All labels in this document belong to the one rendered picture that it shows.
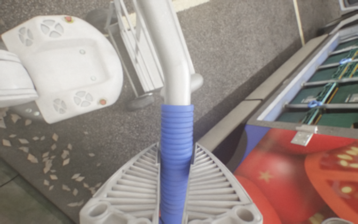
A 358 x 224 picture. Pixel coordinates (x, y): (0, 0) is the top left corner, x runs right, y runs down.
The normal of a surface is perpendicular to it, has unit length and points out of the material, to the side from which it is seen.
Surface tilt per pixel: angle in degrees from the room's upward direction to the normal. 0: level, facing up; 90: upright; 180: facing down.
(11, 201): 0
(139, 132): 0
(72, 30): 0
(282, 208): 90
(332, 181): 90
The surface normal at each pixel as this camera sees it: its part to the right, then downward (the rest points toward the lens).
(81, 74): 0.47, 0.04
